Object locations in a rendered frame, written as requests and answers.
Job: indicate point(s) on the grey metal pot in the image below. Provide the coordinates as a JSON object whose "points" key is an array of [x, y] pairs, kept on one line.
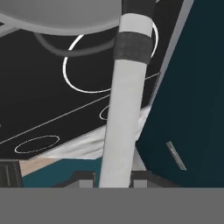
{"points": [[58, 14]]}

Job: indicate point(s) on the dark oven front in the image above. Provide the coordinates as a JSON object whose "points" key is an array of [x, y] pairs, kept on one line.
{"points": [[10, 173]]}

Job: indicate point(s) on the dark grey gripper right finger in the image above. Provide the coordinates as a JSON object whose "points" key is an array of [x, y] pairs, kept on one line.
{"points": [[141, 176]]}

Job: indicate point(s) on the black hob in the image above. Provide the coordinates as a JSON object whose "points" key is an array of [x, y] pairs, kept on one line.
{"points": [[38, 96]]}

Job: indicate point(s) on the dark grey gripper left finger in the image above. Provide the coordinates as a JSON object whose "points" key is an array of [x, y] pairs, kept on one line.
{"points": [[85, 176]]}

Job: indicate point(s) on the teal drawer front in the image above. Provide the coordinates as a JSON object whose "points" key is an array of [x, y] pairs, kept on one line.
{"points": [[58, 173]]}

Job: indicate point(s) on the dark teal cupboard door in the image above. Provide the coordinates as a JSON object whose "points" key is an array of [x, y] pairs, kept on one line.
{"points": [[189, 96]]}

